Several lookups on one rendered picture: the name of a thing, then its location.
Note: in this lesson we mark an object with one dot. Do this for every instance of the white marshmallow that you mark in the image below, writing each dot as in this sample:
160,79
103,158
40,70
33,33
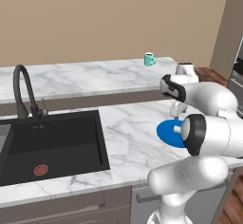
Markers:
177,129

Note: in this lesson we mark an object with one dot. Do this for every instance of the teal cup of hot chocolate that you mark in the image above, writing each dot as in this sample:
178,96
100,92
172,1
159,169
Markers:
148,59

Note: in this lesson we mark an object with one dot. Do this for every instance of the red sink drain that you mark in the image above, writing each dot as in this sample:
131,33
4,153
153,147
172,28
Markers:
41,170

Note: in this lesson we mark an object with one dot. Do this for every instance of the dark oven stack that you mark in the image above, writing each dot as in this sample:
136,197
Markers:
236,82

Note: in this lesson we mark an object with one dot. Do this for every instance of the grey tap lever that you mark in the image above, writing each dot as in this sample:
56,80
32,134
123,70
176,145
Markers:
45,107

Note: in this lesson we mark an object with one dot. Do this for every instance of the blue round plate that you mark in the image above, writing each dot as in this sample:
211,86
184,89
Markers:
166,133

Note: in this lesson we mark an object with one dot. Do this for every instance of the black curved tap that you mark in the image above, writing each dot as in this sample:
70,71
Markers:
28,85

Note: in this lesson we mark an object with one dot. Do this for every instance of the brown cupboard drawer front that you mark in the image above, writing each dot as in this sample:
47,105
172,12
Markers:
63,207

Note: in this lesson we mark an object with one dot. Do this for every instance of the grey dishwasher door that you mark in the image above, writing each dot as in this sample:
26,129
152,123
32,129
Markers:
142,209

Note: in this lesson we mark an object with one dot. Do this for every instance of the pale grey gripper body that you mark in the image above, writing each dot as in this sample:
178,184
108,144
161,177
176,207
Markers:
178,107

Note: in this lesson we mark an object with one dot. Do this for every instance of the black kitchen sink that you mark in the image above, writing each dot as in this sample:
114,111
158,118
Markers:
53,145

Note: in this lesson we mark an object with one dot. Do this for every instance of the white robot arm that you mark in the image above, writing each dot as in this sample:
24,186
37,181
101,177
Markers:
205,133

